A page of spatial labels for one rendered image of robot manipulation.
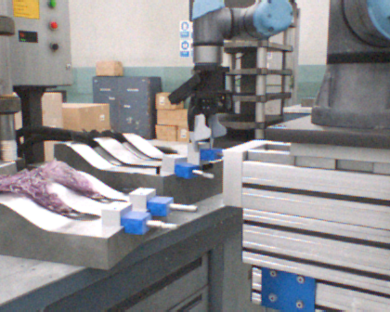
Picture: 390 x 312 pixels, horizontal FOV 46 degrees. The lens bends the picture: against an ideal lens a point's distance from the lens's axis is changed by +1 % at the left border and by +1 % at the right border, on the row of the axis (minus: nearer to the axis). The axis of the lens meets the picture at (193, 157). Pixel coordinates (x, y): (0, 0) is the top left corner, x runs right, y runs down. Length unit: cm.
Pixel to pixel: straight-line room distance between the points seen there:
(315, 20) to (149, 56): 302
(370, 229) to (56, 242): 49
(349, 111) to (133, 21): 824
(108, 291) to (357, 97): 57
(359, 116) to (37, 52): 141
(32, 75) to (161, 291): 105
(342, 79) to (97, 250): 45
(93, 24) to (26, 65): 754
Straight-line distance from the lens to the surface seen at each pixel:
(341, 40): 67
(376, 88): 65
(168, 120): 797
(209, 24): 110
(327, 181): 67
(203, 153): 112
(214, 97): 109
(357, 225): 67
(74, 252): 78
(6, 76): 162
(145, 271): 98
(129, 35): 883
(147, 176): 103
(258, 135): 500
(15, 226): 84
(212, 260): 121
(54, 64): 189
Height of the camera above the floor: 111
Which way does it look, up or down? 10 degrees down
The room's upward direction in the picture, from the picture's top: straight up
